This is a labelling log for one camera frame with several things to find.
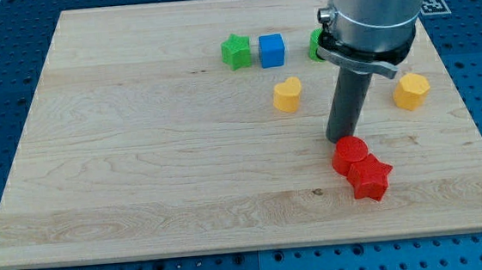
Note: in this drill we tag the red star block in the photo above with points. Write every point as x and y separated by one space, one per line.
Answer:
369 178

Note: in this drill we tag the blue cube block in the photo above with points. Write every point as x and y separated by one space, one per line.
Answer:
271 50

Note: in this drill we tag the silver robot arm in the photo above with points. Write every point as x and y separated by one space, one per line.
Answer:
363 38

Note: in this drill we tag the green cylinder block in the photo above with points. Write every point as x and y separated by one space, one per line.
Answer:
313 44

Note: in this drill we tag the black white fiducial marker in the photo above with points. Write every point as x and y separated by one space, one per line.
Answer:
434 7

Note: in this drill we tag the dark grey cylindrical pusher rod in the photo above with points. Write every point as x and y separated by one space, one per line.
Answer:
348 100

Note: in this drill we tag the green star block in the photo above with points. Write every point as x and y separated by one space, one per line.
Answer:
236 52

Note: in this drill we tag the light wooden board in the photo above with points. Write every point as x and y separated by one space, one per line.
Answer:
140 143

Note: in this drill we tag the yellow hexagon block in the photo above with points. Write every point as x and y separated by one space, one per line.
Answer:
411 91

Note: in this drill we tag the red cylinder block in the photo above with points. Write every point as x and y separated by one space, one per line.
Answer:
348 150

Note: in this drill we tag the yellow heart block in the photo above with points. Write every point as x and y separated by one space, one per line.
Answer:
286 95

